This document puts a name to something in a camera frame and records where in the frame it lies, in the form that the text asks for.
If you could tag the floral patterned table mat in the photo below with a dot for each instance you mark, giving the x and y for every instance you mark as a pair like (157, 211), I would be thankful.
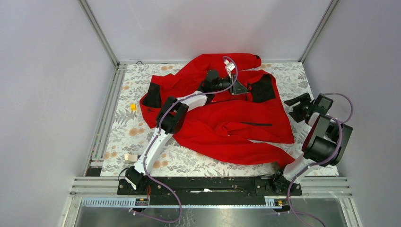
(130, 134)

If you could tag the aluminium frame rail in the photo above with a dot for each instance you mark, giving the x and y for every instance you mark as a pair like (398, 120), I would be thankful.
(102, 192)

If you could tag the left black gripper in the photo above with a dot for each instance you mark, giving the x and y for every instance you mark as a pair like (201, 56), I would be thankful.
(238, 89)

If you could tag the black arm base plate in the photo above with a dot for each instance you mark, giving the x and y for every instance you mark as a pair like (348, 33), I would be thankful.
(202, 191)

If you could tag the small yellow cube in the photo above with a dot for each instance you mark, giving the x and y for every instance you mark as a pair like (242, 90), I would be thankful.
(133, 107)

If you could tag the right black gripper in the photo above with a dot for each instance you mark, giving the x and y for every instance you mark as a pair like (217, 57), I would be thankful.
(304, 99)

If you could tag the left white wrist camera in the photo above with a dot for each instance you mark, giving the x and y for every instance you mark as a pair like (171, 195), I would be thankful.
(229, 67)

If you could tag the red zip-up jacket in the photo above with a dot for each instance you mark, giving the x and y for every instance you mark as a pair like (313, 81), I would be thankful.
(240, 129)

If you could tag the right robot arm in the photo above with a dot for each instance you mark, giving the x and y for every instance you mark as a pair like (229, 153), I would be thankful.
(324, 145)

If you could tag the multicoloured block row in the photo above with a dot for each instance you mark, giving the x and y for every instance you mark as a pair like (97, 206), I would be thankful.
(130, 158)

